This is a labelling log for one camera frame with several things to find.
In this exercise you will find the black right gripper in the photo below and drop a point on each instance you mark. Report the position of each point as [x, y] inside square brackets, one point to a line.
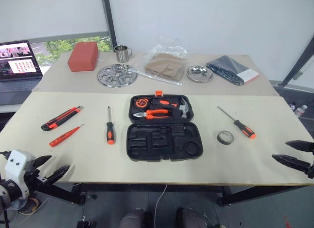
[311, 171]

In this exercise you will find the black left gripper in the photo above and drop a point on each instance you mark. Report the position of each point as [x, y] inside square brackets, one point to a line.
[36, 178]

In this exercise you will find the orange voltage tester pen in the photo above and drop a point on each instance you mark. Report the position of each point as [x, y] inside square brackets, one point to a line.
[62, 138]

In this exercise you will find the orange black utility knife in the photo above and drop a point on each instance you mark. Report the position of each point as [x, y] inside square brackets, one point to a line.
[60, 118]

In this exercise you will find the thin-shaft orange black screwdriver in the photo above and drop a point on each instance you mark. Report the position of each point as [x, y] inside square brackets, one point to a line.
[243, 128]

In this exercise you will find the thick-shaft orange black screwdriver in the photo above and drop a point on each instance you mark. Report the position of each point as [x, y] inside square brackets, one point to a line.
[110, 132]

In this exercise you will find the black electrical tape roll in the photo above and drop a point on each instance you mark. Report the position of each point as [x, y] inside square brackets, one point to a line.
[221, 139]

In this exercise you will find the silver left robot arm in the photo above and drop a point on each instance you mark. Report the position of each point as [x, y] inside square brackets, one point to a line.
[5, 194]

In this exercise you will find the black tool case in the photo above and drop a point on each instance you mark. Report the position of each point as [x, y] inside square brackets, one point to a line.
[163, 145]

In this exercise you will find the clear plastic bottle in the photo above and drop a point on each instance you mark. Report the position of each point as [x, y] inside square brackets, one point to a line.
[301, 110]

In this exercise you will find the small black floor device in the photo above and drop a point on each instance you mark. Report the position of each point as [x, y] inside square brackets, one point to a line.
[86, 224]

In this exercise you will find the black diagonal metal strut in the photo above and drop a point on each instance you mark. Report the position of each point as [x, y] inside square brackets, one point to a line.
[298, 63]

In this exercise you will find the open laptop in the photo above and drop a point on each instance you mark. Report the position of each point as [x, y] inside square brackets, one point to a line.
[17, 73]

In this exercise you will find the dark rounded grey shape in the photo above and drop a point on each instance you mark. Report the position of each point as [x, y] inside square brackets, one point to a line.
[191, 219]
[135, 219]

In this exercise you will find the round perforated steel plate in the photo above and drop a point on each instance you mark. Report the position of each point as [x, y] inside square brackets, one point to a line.
[115, 76]

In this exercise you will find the orange black tape measure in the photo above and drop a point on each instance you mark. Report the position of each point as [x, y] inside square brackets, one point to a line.
[141, 103]

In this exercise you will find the dark packaged cloth bag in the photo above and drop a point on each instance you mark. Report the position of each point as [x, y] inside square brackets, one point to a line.
[225, 65]

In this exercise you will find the red rectangular box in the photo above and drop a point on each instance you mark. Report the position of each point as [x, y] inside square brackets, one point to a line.
[82, 57]

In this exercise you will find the steel claw hammer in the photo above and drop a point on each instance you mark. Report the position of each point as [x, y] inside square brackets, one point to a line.
[184, 107]

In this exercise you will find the stainless steel bowl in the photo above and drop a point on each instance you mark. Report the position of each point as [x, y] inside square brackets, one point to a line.
[200, 73]

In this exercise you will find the stainless steel mug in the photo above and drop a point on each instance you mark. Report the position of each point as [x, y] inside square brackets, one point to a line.
[121, 53]

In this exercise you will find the brown paper bags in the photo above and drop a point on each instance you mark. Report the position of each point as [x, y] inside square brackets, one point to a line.
[164, 67]

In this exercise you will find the clear plastic bag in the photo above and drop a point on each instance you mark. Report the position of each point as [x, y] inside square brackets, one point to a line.
[169, 47]

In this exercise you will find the black table frame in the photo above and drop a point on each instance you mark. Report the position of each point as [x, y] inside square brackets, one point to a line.
[110, 188]

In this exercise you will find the black window post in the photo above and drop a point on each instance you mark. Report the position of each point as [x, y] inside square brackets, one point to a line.
[110, 21]

